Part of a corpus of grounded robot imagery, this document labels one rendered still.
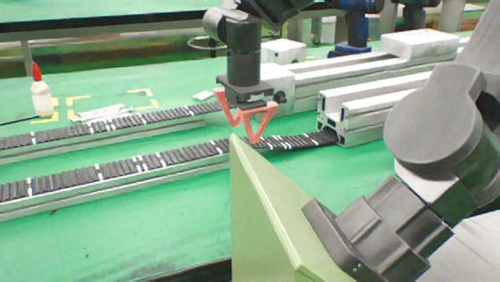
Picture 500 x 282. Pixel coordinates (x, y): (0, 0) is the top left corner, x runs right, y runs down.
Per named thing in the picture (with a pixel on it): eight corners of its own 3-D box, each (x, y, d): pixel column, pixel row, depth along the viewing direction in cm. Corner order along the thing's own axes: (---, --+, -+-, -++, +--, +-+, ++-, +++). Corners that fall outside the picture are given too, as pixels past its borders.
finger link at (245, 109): (258, 128, 84) (258, 79, 79) (278, 144, 78) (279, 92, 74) (224, 136, 81) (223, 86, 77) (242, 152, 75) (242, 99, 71)
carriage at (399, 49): (407, 71, 112) (412, 44, 109) (378, 60, 121) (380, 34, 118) (454, 62, 118) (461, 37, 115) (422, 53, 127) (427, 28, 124)
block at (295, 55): (285, 88, 118) (287, 53, 113) (255, 78, 125) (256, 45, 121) (311, 80, 124) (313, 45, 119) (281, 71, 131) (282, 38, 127)
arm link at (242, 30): (236, 17, 68) (268, 13, 71) (216, 9, 74) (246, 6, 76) (237, 62, 71) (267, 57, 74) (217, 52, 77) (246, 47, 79)
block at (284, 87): (263, 126, 97) (263, 83, 93) (238, 106, 107) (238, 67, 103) (299, 118, 100) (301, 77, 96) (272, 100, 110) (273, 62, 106)
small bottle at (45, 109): (55, 116, 101) (44, 64, 96) (37, 119, 100) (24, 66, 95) (54, 110, 104) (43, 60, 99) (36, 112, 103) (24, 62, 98)
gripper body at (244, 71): (247, 80, 83) (247, 39, 80) (275, 97, 75) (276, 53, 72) (214, 86, 80) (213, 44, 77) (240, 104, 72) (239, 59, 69)
